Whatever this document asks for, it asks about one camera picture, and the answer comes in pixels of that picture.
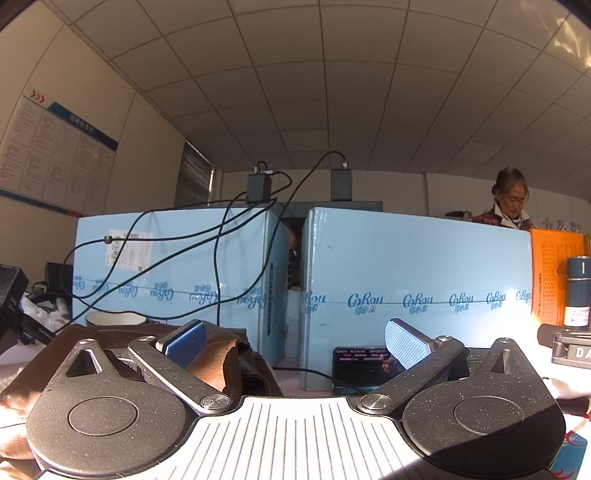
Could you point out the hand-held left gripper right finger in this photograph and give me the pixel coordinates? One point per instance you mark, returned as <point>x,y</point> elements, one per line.
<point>406,344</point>

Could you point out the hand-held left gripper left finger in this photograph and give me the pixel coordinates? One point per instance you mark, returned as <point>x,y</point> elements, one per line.
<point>184,344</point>

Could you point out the brown pants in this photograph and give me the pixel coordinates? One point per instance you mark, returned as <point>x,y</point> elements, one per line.
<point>221,355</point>

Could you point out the black smartphone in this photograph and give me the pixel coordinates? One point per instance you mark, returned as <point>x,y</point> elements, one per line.
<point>360,367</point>

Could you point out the dark blue vacuum bottle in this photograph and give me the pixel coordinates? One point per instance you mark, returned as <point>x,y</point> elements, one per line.
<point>579,290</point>

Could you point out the white bowl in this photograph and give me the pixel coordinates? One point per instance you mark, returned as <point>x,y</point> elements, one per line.
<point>115,318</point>

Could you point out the orange box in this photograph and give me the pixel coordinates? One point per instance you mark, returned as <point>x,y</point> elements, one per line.
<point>549,277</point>

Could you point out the light blue carton with label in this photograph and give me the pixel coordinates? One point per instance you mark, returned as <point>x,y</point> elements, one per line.
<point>184,258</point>

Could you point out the black box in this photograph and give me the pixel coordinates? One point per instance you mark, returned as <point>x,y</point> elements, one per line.
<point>57,277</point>

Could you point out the white plastic bag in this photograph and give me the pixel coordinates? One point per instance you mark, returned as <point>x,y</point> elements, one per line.
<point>41,314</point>

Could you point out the dark window blind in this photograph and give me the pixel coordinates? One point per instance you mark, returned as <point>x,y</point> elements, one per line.
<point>194,175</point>

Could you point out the black power adapter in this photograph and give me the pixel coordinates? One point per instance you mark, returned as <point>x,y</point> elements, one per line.
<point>258,187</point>
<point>340,184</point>

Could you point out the black device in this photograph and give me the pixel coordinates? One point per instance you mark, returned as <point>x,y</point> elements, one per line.
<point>11,286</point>

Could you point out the wall poster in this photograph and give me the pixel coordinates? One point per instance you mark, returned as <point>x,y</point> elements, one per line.
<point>51,152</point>

